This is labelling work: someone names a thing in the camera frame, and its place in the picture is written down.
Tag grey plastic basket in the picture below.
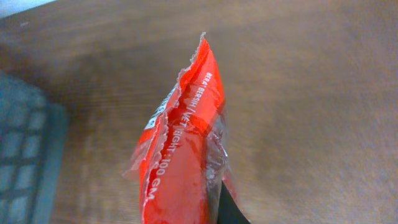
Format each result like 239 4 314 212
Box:
1 73 68 224

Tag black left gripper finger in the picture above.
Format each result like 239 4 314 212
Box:
217 182 250 224

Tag red Hacks candy bag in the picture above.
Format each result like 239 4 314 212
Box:
124 37 230 224

